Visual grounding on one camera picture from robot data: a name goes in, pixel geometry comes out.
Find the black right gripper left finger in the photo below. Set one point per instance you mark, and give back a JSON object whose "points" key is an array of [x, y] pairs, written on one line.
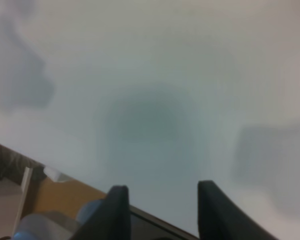
{"points": [[111, 220]]}

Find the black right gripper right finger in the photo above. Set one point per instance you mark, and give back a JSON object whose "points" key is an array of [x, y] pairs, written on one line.
{"points": [[218, 218]]}

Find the white table leg frame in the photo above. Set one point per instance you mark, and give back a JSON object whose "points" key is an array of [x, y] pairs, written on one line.
{"points": [[27, 175]]}

